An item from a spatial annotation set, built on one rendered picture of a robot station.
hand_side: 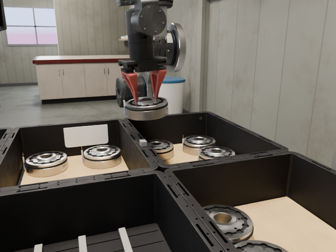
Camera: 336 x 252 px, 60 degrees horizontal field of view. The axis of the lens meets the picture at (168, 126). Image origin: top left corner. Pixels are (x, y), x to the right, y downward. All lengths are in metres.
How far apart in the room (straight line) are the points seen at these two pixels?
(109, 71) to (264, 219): 5.68
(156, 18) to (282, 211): 0.45
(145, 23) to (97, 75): 5.53
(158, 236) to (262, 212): 0.22
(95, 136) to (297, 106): 2.18
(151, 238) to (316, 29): 2.36
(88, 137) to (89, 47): 7.25
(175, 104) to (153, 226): 3.76
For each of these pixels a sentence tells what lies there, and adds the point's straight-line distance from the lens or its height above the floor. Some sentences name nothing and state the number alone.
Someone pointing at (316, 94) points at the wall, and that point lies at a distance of 2.66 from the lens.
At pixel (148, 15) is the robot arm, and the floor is 1.20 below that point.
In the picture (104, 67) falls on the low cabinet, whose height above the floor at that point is 0.67.
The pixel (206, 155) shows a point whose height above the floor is 0.86.
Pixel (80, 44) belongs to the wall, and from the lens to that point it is 8.09.
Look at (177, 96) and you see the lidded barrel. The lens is 4.25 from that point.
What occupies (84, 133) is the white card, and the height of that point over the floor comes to 0.90.
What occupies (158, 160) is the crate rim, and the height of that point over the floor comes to 0.93.
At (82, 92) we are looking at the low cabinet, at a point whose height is 0.20.
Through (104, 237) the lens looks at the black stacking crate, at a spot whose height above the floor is 0.83.
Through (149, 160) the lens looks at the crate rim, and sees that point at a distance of 0.58.
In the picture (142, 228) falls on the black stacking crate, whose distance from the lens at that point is 0.57.
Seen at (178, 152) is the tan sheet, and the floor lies 0.83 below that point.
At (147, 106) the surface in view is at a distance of 0.66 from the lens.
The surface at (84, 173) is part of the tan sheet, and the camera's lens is 0.79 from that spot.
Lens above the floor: 1.15
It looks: 16 degrees down
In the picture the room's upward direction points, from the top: straight up
